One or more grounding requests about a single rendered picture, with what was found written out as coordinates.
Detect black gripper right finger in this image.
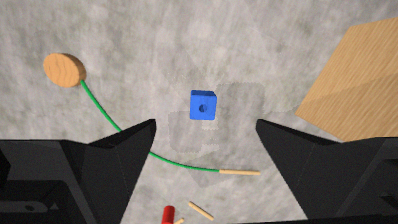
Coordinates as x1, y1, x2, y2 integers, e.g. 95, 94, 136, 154
256, 119, 398, 219

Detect red cylinder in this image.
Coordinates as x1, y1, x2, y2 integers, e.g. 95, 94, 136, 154
162, 205, 175, 224

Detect blue block with hole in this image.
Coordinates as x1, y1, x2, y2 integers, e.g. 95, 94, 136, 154
190, 90, 217, 120

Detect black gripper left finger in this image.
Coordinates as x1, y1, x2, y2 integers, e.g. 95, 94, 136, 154
0, 119, 157, 224

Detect round wooden button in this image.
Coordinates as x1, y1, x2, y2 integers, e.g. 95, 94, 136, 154
43, 53, 87, 88

